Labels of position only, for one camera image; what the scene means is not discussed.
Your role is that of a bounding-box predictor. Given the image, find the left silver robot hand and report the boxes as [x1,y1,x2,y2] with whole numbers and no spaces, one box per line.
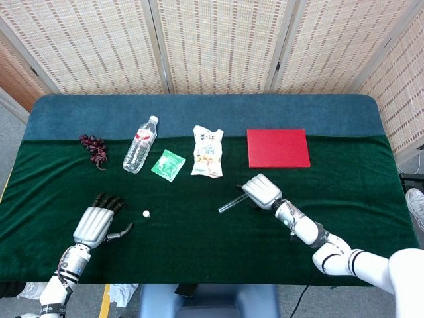
[72,191,135,250]

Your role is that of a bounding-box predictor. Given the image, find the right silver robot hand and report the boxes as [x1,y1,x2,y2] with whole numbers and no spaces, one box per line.
[235,173,284,211]

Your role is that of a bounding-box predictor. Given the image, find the clear glass test tube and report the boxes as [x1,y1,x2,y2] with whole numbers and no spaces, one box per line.
[217,193,248,215]

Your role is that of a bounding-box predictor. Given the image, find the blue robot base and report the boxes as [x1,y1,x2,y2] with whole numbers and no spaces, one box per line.
[137,283,282,318]

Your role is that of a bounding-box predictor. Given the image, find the red flat board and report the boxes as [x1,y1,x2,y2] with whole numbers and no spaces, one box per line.
[246,128,311,169]

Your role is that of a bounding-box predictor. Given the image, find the white snack bag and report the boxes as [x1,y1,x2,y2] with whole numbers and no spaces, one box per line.
[190,125,225,179]

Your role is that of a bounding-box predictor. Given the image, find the white crumpled cloth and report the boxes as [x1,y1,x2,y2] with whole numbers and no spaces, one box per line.
[109,283,140,309]

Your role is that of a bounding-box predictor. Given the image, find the yellow floor tape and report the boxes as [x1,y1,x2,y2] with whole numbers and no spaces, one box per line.
[99,284,112,318]

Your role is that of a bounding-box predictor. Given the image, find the dark red grape bunch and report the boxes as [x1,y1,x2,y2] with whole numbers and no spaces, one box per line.
[79,133,108,172]

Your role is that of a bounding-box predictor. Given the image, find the green velvet cloth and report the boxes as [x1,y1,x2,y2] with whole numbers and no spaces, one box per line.
[0,134,421,286]

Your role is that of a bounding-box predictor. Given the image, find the clear plastic water bottle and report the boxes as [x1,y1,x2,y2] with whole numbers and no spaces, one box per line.
[122,115,159,174]

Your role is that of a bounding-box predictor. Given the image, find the green sachet packet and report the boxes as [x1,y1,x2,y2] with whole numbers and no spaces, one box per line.
[150,148,187,183]

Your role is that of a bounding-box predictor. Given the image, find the blue table cover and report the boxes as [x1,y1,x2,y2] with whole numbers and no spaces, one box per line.
[23,94,388,143]

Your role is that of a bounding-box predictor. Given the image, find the black box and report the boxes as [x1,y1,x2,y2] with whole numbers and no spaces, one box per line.
[399,172,424,196]

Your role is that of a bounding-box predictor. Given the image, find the white sneaker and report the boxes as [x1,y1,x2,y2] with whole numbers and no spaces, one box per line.
[404,187,424,233]

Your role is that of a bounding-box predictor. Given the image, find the woven folding screen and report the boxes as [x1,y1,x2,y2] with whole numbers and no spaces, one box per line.
[0,0,424,156]

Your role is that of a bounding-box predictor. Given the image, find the black floor cable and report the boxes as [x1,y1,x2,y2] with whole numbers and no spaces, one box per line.
[296,284,314,318]

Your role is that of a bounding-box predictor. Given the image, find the white cable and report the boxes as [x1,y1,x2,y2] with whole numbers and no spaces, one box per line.
[396,145,424,175]

